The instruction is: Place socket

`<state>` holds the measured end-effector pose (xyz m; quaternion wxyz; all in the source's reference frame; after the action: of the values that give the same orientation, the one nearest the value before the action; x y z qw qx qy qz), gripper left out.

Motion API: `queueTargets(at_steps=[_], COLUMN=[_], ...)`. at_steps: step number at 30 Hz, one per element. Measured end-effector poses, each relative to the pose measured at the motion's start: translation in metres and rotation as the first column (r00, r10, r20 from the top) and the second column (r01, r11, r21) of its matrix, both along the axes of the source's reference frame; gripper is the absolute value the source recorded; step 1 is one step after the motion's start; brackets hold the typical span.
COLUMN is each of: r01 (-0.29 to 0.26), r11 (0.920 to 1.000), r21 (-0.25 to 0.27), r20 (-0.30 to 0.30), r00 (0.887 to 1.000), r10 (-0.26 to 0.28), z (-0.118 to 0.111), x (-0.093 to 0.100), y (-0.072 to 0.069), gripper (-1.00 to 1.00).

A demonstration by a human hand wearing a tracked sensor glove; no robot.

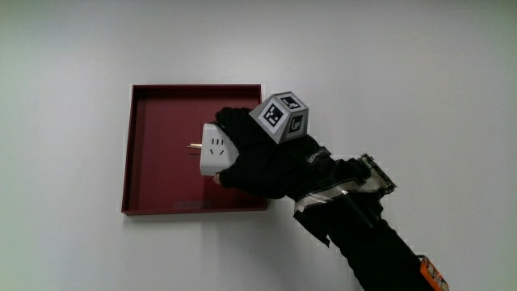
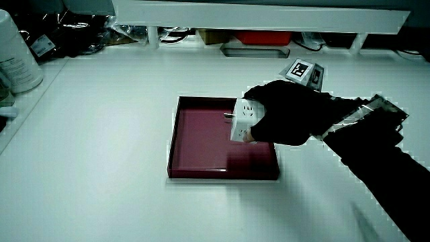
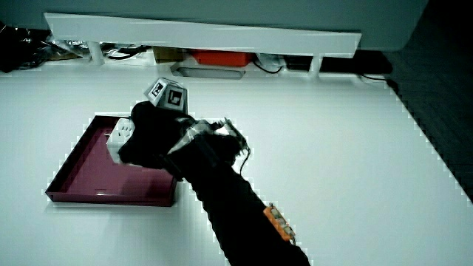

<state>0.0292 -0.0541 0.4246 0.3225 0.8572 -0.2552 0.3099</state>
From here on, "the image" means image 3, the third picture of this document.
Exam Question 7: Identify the grey power strip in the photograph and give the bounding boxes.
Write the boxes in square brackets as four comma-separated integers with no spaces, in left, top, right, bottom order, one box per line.
[170,62,247,81]

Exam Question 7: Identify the orange sensor module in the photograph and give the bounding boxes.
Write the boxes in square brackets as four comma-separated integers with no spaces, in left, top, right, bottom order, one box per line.
[262,202,297,244]

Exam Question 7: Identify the black plastic bag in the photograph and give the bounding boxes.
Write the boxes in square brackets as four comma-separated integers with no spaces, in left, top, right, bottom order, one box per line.
[0,21,53,74]

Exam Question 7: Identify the orange box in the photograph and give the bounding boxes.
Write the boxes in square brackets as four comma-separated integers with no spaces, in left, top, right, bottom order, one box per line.
[189,49,256,69]

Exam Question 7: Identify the brown box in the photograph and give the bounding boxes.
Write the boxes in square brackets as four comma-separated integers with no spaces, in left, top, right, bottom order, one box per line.
[152,46,186,64]

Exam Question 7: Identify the person's right hand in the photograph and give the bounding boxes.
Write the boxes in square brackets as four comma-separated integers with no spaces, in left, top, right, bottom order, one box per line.
[118,77,252,182]

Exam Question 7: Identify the maroon tray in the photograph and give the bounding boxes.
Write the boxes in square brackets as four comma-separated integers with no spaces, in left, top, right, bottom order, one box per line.
[44,114,179,208]

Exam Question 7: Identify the person's right forearm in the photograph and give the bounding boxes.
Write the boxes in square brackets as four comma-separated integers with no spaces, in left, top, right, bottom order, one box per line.
[176,159,312,266]

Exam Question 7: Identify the white socket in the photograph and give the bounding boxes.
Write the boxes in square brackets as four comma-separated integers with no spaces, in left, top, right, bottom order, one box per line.
[106,117,136,166]

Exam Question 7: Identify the white shelf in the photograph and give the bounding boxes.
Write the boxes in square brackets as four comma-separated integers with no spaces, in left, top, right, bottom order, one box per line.
[43,12,363,78]

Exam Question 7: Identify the black cable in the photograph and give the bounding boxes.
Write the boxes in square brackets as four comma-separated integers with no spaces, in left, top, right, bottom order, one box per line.
[106,44,152,61]
[359,73,401,94]
[252,60,285,75]

